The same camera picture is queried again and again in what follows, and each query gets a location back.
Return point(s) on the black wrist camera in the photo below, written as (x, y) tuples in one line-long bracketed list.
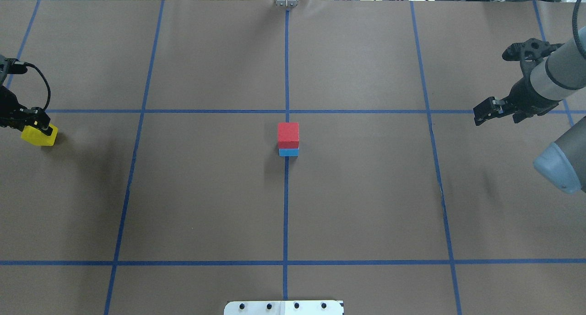
[(36, 118), (489, 108)]

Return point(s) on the yellow cube block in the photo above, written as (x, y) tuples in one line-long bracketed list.
[(37, 138)]

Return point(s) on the blue cube block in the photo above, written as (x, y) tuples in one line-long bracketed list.
[(288, 152)]

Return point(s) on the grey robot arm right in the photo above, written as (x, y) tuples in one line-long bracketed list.
[(551, 72)]

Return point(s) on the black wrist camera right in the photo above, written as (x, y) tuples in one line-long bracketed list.
[(489, 108)]

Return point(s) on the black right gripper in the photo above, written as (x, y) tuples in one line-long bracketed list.
[(524, 95)]

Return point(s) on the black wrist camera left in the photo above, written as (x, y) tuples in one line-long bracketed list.
[(36, 118)]

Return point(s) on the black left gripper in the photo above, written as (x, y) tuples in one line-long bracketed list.
[(8, 105)]

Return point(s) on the red cube block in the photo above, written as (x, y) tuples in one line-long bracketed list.
[(288, 135)]

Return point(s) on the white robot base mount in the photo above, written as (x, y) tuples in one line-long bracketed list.
[(285, 307)]

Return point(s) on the blue tape line lengthwise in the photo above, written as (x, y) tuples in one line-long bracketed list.
[(286, 159)]

